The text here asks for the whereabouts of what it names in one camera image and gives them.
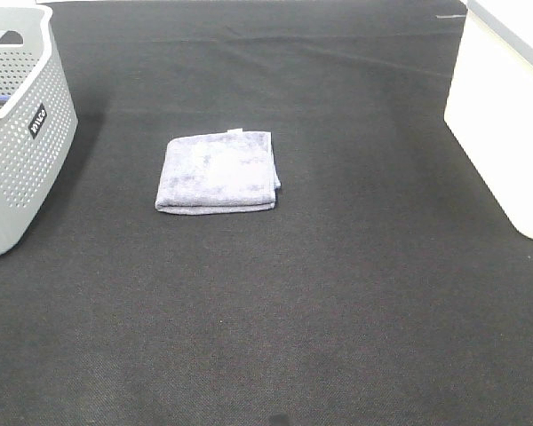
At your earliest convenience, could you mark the lavender towel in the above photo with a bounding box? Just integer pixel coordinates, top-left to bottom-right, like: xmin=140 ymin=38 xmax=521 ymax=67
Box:
xmin=155 ymin=129 xmax=281 ymax=216

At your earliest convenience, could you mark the black fabric table mat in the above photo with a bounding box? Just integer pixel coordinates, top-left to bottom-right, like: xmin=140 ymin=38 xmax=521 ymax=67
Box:
xmin=0 ymin=1 xmax=533 ymax=425

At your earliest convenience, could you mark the white plastic bin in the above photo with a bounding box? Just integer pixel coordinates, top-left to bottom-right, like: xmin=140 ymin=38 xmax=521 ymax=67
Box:
xmin=444 ymin=1 xmax=533 ymax=240

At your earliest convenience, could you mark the grey perforated plastic basket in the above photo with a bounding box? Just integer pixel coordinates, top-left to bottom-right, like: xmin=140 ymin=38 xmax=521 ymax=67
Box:
xmin=0 ymin=4 xmax=78 ymax=256

